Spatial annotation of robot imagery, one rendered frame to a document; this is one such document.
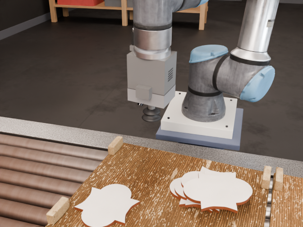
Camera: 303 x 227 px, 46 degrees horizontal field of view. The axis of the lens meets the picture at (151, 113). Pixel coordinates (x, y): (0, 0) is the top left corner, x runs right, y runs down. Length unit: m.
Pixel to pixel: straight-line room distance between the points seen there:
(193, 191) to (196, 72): 0.48
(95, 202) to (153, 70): 0.31
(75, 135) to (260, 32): 0.61
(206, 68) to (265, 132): 1.99
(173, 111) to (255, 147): 1.66
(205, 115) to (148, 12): 0.57
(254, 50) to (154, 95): 0.41
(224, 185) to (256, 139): 2.15
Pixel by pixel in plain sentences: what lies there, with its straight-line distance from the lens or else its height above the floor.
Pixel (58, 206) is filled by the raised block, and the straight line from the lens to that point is 0.77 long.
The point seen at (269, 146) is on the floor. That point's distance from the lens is 2.86.
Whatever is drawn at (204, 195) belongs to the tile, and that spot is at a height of 0.98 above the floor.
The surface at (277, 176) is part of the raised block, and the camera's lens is 0.87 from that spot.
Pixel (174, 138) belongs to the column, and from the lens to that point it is 1.15.
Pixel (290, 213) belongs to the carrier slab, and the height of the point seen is 0.94.
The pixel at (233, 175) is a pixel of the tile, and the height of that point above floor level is 0.97.
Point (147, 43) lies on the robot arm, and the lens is 0.68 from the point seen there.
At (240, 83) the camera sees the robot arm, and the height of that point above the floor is 1.07.
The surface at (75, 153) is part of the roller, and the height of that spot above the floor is 0.91.
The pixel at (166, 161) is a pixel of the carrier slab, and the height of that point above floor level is 0.94.
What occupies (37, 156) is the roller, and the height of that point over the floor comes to 0.92.
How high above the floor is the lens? 1.46
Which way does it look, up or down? 27 degrees down
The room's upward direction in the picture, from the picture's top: straight up
